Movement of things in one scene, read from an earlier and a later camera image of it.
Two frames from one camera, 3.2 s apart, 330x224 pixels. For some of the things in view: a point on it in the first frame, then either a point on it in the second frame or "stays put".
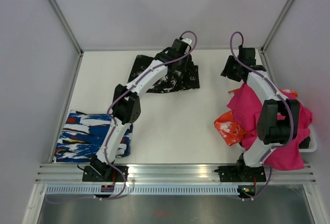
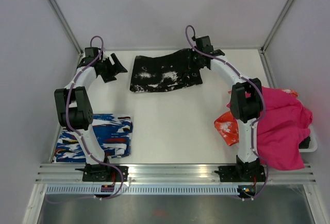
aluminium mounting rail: [167, 173] stays put
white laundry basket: [313, 145] stays put
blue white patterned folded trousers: [83, 136] stays put
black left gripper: [182, 67] to [115, 69]
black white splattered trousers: [185, 76] stays put
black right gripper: [227, 70] to [192, 53]
